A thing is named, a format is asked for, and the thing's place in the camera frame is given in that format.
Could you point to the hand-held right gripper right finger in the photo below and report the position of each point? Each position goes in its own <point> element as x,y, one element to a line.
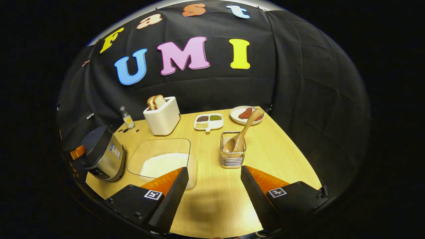
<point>257,202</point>

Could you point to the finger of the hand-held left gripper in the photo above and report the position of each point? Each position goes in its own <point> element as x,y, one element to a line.
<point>77,152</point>

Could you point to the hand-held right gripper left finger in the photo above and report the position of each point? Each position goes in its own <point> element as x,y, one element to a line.
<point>171,202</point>

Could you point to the dark grey rice cooker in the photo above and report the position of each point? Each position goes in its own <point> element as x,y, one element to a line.
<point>106,162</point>

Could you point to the white rice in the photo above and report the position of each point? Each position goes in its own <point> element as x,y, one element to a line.
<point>162,164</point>

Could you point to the clear plastic container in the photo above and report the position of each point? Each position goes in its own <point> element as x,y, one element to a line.
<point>159,146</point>

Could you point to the small glass bottle yellow label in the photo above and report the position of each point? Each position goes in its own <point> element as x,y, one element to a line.
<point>127,121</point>

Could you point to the heap of pale soybeans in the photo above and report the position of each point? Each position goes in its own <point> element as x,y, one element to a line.
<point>201,125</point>

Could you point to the white toaster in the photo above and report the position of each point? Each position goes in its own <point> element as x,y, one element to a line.
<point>162,119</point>

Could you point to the red meat piece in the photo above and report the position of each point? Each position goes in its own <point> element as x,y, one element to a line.
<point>259,118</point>
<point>245,114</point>

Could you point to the white divided dish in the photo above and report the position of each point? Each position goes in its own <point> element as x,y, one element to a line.
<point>215,125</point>

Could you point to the bread slice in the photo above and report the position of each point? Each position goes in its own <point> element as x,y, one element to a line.
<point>160,101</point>
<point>151,103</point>

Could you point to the pink cloth clip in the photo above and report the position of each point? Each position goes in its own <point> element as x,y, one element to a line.
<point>86,63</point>

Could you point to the heap of dark beans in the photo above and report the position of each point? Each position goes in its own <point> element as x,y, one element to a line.
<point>202,118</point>

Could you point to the round white plate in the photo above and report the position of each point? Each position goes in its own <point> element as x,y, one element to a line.
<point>235,114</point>

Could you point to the heap of green beans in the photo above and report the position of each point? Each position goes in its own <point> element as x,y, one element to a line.
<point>215,117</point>

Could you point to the black backdrop cloth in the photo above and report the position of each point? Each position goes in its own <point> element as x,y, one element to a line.
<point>298,83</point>

